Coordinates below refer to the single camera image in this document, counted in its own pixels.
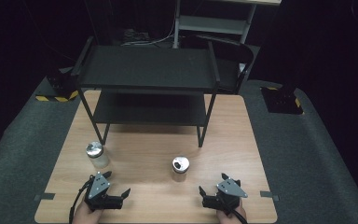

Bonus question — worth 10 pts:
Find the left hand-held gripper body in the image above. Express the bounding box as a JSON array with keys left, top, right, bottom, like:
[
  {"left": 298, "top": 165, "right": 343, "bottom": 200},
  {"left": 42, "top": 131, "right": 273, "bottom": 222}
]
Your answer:
[{"left": 83, "top": 171, "right": 125, "bottom": 212}]

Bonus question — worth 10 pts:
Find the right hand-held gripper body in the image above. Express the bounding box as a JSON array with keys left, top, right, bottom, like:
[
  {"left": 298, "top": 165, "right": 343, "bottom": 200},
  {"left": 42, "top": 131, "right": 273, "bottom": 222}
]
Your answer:
[{"left": 201, "top": 178, "right": 249, "bottom": 217}]

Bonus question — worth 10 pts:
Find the glass jar of white powder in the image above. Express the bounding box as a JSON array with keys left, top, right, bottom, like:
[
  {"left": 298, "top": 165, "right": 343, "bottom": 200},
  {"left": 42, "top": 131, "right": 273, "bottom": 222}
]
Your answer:
[{"left": 85, "top": 141, "right": 110, "bottom": 170}]

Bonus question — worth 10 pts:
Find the glass jar with holed lid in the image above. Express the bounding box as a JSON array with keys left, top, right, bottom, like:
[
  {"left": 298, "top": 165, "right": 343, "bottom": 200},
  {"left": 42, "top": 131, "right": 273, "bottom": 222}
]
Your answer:
[{"left": 171, "top": 155, "right": 191, "bottom": 183}]

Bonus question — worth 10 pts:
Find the black two-tier shelf rack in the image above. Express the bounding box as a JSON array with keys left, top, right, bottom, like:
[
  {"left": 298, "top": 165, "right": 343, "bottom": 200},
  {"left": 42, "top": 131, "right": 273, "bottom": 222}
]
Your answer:
[{"left": 70, "top": 35, "right": 222, "bottom": 148}]

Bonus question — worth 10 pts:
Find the person's right hand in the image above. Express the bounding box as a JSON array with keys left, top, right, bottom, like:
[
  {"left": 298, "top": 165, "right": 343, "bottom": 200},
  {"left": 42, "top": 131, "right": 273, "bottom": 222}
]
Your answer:
[{"left": 215, "top": 204, "right": 248, "bottom": 224}]

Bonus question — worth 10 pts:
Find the person's left hand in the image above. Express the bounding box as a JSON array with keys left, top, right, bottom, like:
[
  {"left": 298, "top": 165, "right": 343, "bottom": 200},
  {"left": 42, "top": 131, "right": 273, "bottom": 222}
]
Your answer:
[{"left": 72, "top": 200, "right": 104, "bottom": 224}]

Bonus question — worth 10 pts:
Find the grey tape strip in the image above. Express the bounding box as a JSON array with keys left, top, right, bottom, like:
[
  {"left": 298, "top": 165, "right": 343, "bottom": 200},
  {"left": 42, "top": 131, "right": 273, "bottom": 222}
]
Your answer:
[
  {"left": 33, "top": 192, "right": 56, "bottom": 202},
  {"left": 259, "top": 190, "right": 281, "bottom": 202}
]

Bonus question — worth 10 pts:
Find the grey felt mat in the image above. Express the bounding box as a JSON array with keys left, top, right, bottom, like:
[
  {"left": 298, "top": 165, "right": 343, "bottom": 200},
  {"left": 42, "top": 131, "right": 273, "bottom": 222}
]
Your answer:
[{"left": 0, "top": 77, "right": 358, "bottom": 224}]

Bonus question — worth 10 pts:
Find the black stand base striped tape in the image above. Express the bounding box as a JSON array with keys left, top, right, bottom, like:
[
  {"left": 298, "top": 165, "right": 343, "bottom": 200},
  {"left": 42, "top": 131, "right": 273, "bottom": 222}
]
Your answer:
[
  {"left": 260, "top": 85, "right": 305, "bottom": 116},
  {"left": 35, "top": 66, "right": 80, "bottom": 103}
]

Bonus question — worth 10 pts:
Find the black chair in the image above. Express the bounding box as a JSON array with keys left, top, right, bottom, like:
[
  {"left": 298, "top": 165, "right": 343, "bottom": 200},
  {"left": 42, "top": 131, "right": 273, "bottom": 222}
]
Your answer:
[{"left": 195, "top": 33, "right": 255, "bottom": 95}]

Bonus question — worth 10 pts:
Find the black power strip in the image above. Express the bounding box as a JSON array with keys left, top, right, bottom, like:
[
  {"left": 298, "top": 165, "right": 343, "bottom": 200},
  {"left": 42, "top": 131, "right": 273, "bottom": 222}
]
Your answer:
[{"left": 122, "top": 28, "right": 152, "bottom": 43}]

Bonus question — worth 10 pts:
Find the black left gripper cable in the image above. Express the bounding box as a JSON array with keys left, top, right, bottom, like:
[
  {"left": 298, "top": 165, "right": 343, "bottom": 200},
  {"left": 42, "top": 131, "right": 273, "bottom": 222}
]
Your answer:
[{"left": 68, "top": 175, "right": 95, "bottom": 224}]

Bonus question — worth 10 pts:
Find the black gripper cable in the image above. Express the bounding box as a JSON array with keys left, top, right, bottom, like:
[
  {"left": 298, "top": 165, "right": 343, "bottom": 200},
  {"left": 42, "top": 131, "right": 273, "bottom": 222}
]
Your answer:
[
  {"left": 227, "top": 208, "right": 250, "bottom": 224},
  {"left": 68, "top": 175, "right": 95, "bottom": 224}
]

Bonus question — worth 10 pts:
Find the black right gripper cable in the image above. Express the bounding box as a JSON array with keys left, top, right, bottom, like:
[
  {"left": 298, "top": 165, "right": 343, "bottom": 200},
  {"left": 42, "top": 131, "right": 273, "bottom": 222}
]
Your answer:
[{"left": 227, "top": 208, "right": 250, "bottom": 224}]

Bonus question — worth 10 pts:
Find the white cable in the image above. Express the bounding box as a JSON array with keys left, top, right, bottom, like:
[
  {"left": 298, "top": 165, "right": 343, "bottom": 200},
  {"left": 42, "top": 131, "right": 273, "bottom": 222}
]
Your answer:
[{"left": 120, "top": 18, "right": 176, "bottom": 47}]

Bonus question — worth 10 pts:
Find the grey metal desk frame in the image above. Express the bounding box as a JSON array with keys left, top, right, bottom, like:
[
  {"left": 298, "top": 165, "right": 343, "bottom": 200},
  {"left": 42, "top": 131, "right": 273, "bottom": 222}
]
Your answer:
[{"left": 172, "top": 0, "right": 282, "bottom": 49}]

